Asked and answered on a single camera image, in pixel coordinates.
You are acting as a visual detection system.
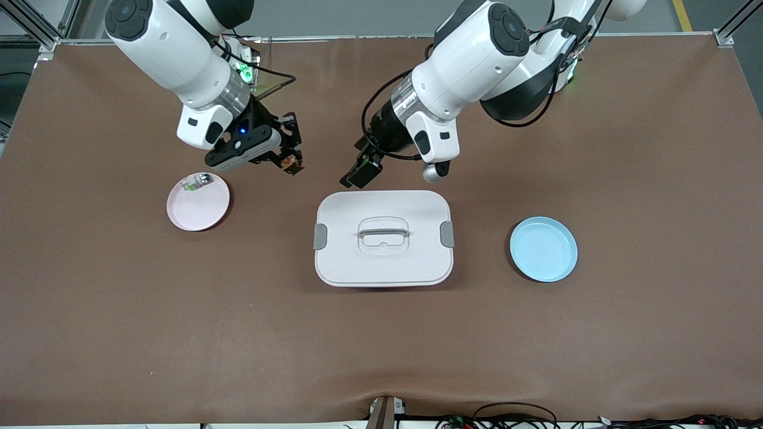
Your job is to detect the pale pink round plate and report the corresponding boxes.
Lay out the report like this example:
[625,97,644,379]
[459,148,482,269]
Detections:
[166,172,231,232]

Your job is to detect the white lidded storage box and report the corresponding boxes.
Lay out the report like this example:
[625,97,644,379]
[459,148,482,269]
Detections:
[314,190,455,288]

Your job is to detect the light blue round plate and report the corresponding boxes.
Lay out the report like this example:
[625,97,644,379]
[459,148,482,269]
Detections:
[510,216,579,283]

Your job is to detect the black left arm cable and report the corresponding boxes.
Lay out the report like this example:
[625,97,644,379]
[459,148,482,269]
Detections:
[361,42,430,161]

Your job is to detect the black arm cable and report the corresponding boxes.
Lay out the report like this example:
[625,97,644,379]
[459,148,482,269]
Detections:
[224,36,297,99]
[361,42,430,161]

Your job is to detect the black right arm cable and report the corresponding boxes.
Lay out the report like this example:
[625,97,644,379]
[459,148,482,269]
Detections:
[224,36,297,99]

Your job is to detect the grey box handle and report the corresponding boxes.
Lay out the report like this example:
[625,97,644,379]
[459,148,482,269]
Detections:
[356,228,411,240]

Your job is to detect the aluminium frame post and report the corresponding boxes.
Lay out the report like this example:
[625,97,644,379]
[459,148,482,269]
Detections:
[712,0,763,48]
[0,0,81,51]

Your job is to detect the metal table edge bracket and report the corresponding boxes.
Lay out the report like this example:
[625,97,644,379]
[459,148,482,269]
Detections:
[367,396,407,429]

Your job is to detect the black looped cable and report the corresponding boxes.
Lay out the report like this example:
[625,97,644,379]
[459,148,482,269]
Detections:
[473,402,558,429]

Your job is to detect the black cable bundle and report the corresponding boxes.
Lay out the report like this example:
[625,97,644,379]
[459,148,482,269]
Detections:
[608,414,763,429]

